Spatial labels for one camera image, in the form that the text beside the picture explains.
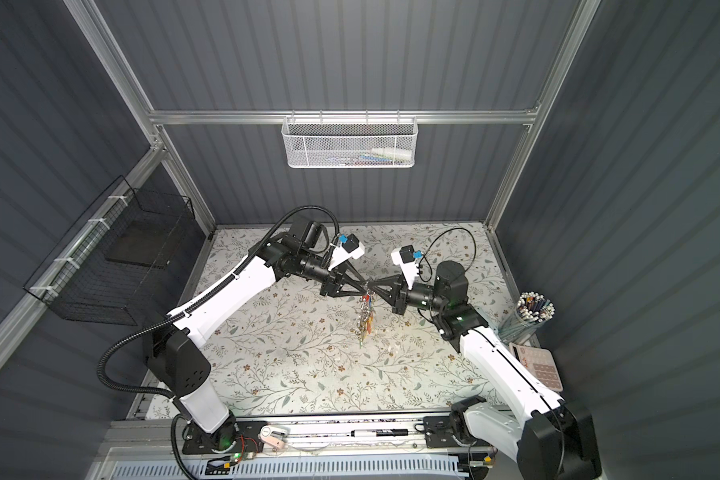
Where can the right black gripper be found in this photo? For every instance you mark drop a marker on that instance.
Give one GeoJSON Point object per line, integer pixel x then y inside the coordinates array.
{"type": "Point", "coordinates": [400, 300]}

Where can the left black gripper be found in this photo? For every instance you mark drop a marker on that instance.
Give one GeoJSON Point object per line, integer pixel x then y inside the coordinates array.
{"type": "Point", "coordinates": [338, 279]}

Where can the large keyring with coloured keys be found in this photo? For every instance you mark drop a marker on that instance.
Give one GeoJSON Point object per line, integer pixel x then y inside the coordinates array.
{"type": "Point", "coordinates": [365, 316]}

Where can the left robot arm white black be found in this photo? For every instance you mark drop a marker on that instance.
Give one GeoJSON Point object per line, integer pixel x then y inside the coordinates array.
{"type": "Point", "coordinates": [176, 353]}

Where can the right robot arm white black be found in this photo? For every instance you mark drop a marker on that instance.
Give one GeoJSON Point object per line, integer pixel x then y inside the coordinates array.
{"type": "Point", "coordinates": [547, 437]}

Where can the clear cup of pens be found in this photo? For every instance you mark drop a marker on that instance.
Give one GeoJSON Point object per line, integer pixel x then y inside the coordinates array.
{"type": "Point", "coordinates": [530, 312]}

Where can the white bottle in basket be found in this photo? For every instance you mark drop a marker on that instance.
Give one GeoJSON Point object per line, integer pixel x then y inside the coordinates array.
{"type": "Point", "coordinates": [396, 155]}

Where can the black marker pen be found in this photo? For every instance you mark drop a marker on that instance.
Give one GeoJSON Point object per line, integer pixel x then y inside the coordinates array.
{"type": "Point", "coordinates": [378, 433]}

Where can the pink calculator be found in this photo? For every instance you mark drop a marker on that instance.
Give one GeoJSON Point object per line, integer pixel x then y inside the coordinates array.
{"type": "Point", "coordinates": [540, 363]}

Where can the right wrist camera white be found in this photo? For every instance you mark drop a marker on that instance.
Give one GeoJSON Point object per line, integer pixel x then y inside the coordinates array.
{"type": "Point", "coordinates": [406, 258]}

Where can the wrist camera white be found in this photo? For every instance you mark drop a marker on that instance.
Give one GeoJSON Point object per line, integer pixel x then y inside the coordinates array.
{"type": "Point", "coordinates": [348, 247]}
{"type": "Point", "coordinates": [406, 258]}

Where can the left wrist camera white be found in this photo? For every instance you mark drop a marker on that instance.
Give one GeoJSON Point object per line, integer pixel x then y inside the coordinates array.
{"type": "Point", "coordinates": [348, 247]}

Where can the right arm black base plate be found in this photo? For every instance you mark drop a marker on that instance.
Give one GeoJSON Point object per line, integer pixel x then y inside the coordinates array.
{"type": "Point", "coordinates": [440, 431]}

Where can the white wire mesh basket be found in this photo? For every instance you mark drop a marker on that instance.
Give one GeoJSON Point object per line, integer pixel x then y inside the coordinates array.
{"type": "Point", "coordinates": [324, 145]}

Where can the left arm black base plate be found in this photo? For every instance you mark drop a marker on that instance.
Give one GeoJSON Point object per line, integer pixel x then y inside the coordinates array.
{"type": "Point", "coordinates": [231, 438]}

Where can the black wire mesh basket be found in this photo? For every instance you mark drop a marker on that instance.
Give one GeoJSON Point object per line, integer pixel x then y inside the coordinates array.
{"type": "Point", "coordinates": [127, 266]}

